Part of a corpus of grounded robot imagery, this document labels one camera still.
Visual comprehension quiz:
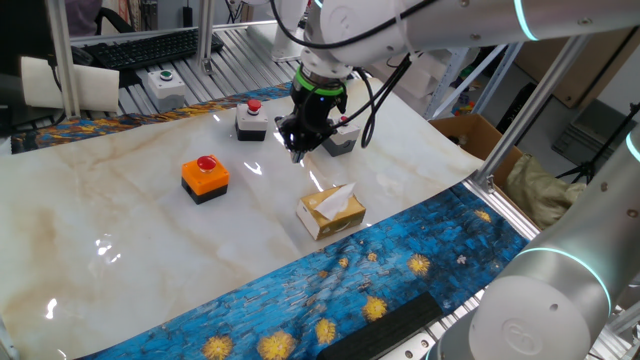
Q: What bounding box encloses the black keyboard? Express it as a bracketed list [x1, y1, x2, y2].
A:
[82, 27, 225, 71]

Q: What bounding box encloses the white cardboard carton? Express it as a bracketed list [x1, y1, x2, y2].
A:
[367, 49, 446, 104]

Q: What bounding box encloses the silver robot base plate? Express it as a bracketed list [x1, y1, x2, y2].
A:
[382, 319, 451, 360]

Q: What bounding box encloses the white paper roll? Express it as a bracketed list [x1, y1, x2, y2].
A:
[19, 55, 121, 113]

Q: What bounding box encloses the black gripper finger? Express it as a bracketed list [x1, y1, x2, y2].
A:
[276, 114, 302, 165]
[298, 119, 339, 165]

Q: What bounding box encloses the marble pattern mat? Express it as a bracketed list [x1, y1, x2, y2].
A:
[0, 74, 485, 360]

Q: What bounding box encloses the grey box red mushroom button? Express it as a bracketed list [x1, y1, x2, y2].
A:
[235, 98, 269, 142]

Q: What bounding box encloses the blue starry night cloth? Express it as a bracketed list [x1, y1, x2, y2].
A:
[9, 82, 532, 360]

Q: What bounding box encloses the brown cardboard box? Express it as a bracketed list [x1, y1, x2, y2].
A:
[428, 113, 524, 189]

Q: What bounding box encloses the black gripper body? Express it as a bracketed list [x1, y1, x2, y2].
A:
[289, 85, 349, 135]

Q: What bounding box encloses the white metal shelf rack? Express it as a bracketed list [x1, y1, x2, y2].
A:
[422, 43, 526, 121]

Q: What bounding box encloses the aluminium frame post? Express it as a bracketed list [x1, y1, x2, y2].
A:
[195, 0, 216, 74]
[45, 0, 81, 120]
[469, 34, 596, 194]

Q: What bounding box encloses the black foam pad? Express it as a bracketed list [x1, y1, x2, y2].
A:
[315, 291, 445, 360]

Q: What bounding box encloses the olive fabric bag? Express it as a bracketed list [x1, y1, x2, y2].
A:
[502, 153, 587, 230]

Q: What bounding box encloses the black tripod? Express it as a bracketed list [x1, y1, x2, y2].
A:
[555, 102, 640, 186]

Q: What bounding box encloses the grey box flat red button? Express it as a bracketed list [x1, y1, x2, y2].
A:
[322, 115, 361, 158]

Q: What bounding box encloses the white tissue sheet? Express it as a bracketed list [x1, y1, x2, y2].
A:
[313, 181, 357, 221]

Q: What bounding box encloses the grey equipment case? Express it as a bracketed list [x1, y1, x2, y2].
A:
[552, 99, 626, 161]

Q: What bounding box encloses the orange box red button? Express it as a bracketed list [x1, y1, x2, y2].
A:
[180, 155, 231, 205]

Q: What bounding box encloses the brown cardboard panel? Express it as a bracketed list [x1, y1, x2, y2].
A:
[513, 27, 640, 110]

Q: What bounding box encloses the gold tissue box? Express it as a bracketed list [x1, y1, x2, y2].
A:
[295, 185, 367, 242]

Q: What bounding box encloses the grey box green button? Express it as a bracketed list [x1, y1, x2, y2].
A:
[146, 69, 187, 114]

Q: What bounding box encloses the black computer monitor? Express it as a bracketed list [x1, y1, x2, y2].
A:
[0, 0, 56, 129]

